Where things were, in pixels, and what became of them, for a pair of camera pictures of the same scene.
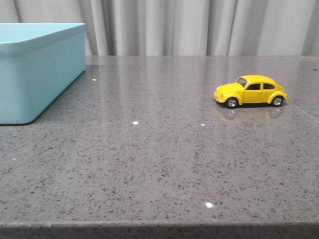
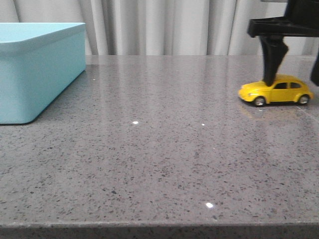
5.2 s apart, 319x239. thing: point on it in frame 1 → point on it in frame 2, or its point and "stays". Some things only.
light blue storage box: x=38 y=61 stays
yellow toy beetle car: x=250 y=88 → x=285 y=88
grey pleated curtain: x=181 y=28 stays
